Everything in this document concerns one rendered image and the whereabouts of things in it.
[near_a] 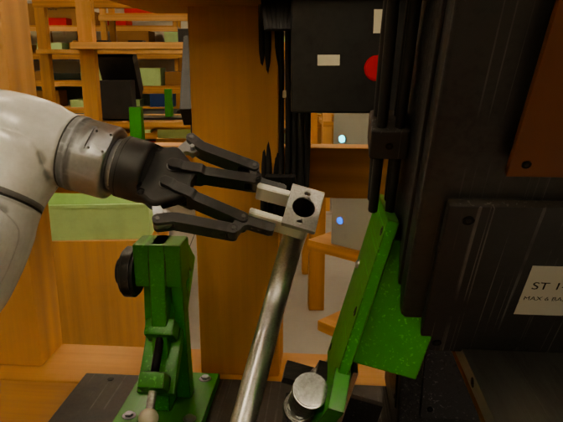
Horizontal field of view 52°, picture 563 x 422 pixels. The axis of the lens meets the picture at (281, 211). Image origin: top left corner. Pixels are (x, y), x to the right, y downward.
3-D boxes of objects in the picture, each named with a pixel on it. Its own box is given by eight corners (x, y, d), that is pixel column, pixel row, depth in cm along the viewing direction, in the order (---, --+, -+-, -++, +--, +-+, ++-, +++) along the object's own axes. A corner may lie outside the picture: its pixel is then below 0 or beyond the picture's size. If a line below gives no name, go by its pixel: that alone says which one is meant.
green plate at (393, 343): (402, 427, 60) (471, 242, 54) (325, 405, 60) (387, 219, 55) (391, 370, 71) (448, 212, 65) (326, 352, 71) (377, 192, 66)
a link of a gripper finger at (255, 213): (250, 206, 67) (248, 212, 67) (308, 223, 67) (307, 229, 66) (248, 218, 70) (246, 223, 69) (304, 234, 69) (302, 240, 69)
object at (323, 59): (415, 114, 78) (422, -4, 74) (290, 113, 79) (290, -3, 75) (404, 107, 90) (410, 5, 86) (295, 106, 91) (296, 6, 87)
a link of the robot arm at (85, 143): (81, 100, 67) (130, 113, 67) (94, 143, 75) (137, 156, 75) (47, 162, 63) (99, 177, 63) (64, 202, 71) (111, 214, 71)
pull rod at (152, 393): (156, 434, 78) (153, 396, 76) (136, 433, 78) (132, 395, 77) (167, 410, 83) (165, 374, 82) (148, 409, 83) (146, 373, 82)
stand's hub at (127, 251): (131, 306, 82) (128, 255, 80) (111, 305, 82) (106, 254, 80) (148, 285, 89) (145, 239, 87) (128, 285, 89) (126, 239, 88)
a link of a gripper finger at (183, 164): (167, 184, 71) (169, 174, 72) (258, 196, 72) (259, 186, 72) (166, 167, 68) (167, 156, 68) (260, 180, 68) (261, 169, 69)
